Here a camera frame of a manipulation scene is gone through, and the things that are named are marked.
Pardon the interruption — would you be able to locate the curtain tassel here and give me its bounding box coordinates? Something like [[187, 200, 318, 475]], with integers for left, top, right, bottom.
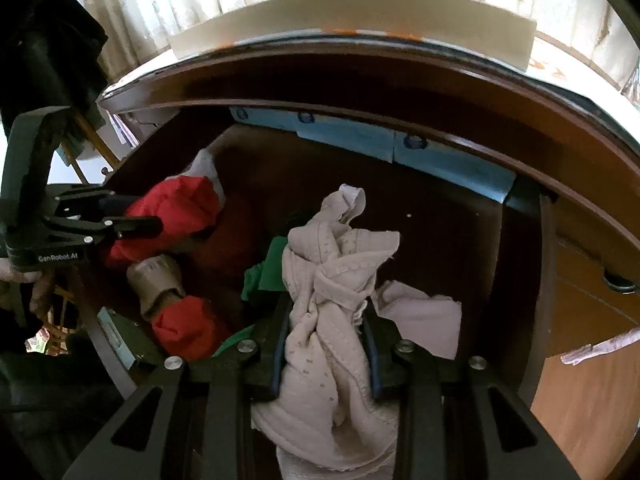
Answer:
[[620, 57, 640, 103]]

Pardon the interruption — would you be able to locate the pale striped cloth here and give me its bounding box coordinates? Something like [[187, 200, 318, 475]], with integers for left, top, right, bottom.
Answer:
[[560, 327, 640, 367]]

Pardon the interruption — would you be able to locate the shallow cardboard box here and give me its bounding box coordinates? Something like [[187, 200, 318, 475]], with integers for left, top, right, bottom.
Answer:
[[169, 0, 538, 72]]

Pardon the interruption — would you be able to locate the person's left hand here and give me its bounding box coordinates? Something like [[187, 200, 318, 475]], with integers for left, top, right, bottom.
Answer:
[[29, 269, 69, 343]]

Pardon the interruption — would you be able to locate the green and black sock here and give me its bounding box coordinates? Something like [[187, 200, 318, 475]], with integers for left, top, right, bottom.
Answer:
[[210, 235, 292, 358]]

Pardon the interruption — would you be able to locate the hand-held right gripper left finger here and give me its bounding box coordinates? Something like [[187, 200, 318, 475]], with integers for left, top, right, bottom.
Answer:
[[65, 300, 293, 480]]

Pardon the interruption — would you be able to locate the white underwear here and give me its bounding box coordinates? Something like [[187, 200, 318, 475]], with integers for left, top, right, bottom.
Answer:
[[187, 147, 227, 206], [372, 280, 463, 361]]

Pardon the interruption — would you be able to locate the metal handle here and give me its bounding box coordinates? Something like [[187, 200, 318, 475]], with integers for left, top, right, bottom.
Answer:
[[602, 267, 638, 295]]

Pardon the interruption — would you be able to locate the wooden coat rack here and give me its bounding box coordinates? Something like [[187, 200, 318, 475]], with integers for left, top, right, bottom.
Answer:
[[60, 110, 123, 181]]

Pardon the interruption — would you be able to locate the wooden drawer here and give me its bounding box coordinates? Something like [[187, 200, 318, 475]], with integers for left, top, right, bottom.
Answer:
[[75, 120, 558, 411]]

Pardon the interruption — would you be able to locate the beige sock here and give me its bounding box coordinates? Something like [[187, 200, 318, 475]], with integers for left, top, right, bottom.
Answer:
[[126, 254, 185, 320]]

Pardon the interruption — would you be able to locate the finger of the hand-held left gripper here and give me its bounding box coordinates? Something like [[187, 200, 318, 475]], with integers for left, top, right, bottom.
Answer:
[[52, 187, 133, 218], [45, 214, 165, 248]]

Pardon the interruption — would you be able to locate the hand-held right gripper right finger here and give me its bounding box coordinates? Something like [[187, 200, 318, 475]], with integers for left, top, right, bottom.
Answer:
[[361, 307, 583, 480]]

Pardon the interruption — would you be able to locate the pale beige dotted underwear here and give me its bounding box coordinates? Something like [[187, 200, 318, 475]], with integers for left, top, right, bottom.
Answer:
[[250, 184, 401, 480]]

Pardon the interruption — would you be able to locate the black coat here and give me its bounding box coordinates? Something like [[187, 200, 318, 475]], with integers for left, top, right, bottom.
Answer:
[[0, 0, 110, 126]]

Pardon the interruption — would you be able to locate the blue paper lining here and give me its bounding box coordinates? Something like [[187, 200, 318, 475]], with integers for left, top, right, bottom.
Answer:
[[227, 105, 517, 204]]

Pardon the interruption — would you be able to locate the teal box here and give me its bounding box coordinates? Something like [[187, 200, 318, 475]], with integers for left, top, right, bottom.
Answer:
[[96, 306, 137, 368]]

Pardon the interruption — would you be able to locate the red sock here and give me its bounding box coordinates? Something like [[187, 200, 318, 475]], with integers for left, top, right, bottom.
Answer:
[[102, 175, 233, 362]]

